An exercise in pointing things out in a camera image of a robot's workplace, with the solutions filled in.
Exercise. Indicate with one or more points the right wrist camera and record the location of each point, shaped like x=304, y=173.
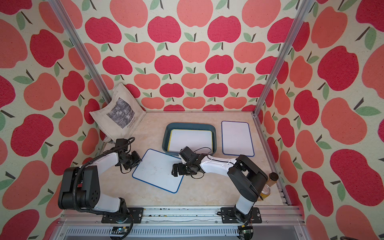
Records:
x=187, y=154

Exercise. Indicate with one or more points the blue-framed whiteboard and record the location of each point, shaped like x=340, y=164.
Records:
x=156, y=169
x=237, y=139

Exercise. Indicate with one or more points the aluminium frame post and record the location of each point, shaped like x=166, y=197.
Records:
x=67, y=24
x=301, y=15

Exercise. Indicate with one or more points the teal plastic storage box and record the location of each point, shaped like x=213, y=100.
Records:
x=187, y=126

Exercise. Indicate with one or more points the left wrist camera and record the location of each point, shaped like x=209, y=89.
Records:
x=122, y=144

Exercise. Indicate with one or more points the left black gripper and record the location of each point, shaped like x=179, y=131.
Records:
x=137, y=160

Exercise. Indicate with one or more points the yellow-framed whiteboard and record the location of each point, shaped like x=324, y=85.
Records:
x=199, y=141

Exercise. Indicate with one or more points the left aluminium frame post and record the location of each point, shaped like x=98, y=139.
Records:
x=67, y=24

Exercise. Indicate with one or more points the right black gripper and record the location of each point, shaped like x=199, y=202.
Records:
x=180, y=170

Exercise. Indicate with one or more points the beige printed canvas bag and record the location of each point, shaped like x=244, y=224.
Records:
x=120, y=118

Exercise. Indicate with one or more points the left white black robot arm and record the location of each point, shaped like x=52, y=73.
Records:
x=80, y=189

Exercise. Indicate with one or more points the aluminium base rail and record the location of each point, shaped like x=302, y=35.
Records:
x=186, y=223

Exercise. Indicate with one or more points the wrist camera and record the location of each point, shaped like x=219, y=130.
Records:
x=122, y=144
x=187, y=154

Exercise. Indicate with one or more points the right aluminium frame post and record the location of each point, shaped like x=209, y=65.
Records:
x=301, y=15

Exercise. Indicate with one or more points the amber bottle black cap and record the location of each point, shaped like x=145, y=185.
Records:
x=273, y=178

